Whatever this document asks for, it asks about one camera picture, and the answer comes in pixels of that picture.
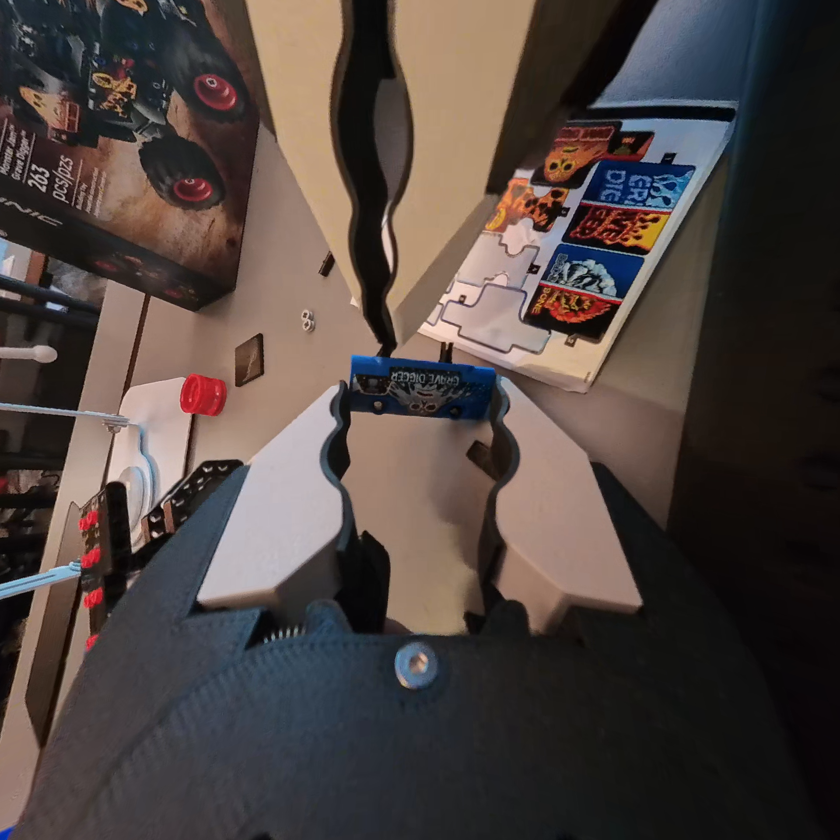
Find dark toy set box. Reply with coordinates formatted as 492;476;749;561
0;0;263;312

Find white book stand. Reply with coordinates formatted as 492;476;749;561
0;344;194;605

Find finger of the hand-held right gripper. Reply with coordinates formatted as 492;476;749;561
246;0;400;361
384;0;657;345

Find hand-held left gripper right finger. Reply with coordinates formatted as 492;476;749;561
466;377;643;634

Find black smooth square tile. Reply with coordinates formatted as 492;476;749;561
234;332;265;388

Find blue printed curved panel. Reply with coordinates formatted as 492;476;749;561
350;354;497;421

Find grey desk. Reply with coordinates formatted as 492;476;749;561
0;98;729;808

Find thick black beam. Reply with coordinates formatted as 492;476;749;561
466;440;503;480

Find colourful sticker sheet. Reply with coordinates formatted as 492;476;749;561
420;101;739;393

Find red wheel rim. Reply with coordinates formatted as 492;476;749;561
180;374;228;416

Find black block with red pins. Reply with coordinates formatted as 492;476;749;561
79;482;133;651

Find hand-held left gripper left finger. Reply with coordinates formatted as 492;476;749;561
197;381;388;634

